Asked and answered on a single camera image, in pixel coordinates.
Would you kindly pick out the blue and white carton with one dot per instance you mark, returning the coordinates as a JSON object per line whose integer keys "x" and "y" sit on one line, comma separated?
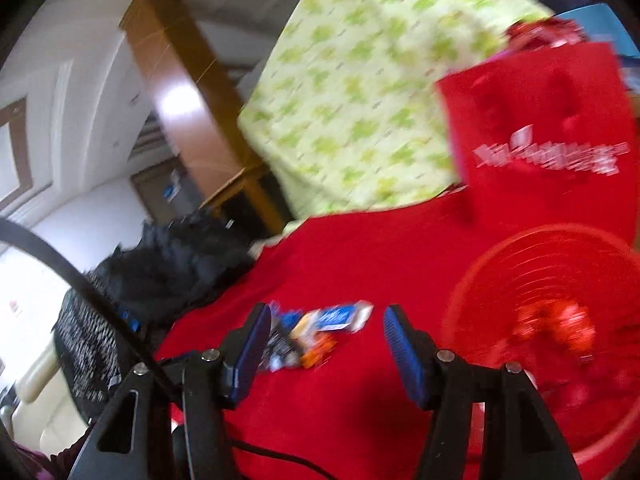
{"x": 340, "y": 317}

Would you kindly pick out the green patterned blanket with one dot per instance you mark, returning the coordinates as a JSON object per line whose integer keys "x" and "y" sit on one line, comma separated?
{"x": 350, "y": 85}

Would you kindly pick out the red crumpled wrapper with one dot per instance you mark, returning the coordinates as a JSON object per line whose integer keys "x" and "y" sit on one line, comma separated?
{"x": 555, "y": 325}

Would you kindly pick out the wooden wardrobe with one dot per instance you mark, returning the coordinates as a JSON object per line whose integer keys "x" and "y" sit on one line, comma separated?
{"x": 185, "y": 85}

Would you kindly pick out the red plastic basket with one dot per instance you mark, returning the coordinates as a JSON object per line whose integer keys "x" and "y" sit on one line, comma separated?
{"x": 500, "y": 280}

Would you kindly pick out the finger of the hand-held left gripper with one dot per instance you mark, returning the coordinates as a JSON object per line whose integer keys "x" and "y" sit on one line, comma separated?
{"x": 130, "y": 320}

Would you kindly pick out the red paper bag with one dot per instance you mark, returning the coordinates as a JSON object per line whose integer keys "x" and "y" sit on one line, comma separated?
{"x": 550, "y": 110}

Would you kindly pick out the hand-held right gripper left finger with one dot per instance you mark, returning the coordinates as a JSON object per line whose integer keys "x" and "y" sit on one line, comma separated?
{"x": 252, "y": 345}

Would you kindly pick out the blue board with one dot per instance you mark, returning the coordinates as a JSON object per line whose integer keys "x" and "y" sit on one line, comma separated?
{"x": 605, "y": 25}

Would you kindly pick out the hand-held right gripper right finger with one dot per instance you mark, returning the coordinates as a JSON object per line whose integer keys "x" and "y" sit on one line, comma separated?
{"x": 402, "y": 347}

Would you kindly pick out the orange and white box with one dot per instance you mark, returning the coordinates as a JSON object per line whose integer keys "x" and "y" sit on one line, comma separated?
{"x": 302, "y": 327}

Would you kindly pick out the red shiny wrappers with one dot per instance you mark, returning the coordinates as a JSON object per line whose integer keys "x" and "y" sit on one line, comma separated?
{"x": 540, "y": 35}

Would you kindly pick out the dark cloth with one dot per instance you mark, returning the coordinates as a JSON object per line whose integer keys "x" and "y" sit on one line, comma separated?
{"x": 165, "y": 270}

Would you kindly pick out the red blanket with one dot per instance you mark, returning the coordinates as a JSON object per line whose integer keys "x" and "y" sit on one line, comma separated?
{"x": 350, "y": 260}

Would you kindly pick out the orange wrapper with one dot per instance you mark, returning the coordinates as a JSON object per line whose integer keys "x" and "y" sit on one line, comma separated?
{"x": 317, "y": 355}

